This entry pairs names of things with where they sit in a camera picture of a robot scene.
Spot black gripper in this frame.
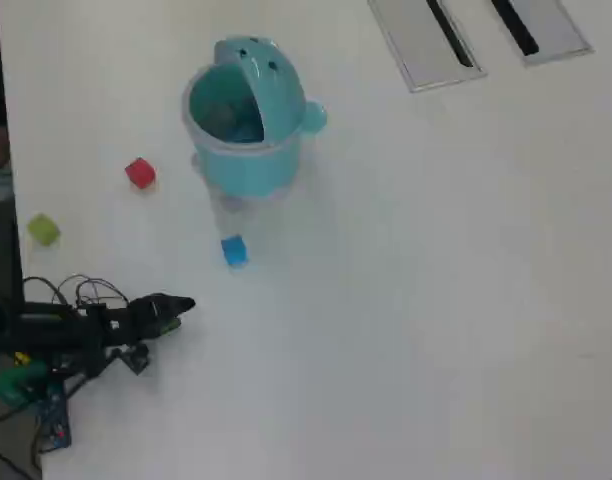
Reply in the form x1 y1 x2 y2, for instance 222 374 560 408
98 293 197 351

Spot blue lego block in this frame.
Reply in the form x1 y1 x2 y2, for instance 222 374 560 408
220 234 250 269

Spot red lego block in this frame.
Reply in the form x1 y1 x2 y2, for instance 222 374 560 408
124 157 157 191

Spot green lego block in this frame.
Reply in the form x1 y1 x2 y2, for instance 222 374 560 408
26 213 62 247

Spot teal whale shaped bin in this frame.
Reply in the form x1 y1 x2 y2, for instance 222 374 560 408
180 35 330 202

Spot blue circuit board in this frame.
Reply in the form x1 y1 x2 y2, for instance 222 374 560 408
35 378 73 454

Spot green table clamp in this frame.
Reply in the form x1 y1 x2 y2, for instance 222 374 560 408
0 362 50 402

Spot thin black wire loops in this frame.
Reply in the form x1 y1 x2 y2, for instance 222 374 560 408
23 273 131 314

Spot black floor cable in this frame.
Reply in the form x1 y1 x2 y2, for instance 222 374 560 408
0 399 45 474

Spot silver table cable hatch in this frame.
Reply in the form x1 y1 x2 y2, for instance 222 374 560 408
368 0 487 94
485 0 595 68

